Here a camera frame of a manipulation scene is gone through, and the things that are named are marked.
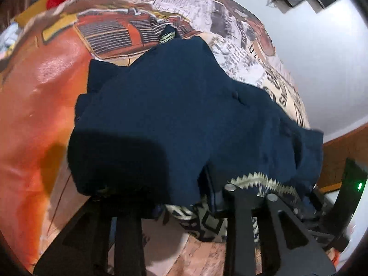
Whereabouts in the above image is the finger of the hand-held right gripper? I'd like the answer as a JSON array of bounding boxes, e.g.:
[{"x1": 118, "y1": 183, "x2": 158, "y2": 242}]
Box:
[{"x1": 309, "y1": 188, "x2": 334, "y2": 217}]

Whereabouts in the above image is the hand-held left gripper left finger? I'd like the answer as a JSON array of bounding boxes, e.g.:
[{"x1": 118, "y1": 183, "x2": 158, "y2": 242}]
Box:
[{"x1": 33, "y1": 198, "x2": 147, "y2": 276}]

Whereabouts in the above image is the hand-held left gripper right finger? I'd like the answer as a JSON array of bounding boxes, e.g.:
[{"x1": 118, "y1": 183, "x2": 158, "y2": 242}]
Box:
[{"x1": 224, "y1": 183, "x2": 337, "y2": 276}]

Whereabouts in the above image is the navy patterned sweater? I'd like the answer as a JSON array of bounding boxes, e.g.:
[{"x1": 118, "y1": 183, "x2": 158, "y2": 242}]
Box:
[{"x1": 67, "y1": 24, "x2": 325, "y2": 242}]

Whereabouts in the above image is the car print quilt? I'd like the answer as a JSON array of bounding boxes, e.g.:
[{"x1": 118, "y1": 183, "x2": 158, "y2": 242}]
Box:
[{"x1": 0, "y1": 0, "x2": 312, "y2": 276}]

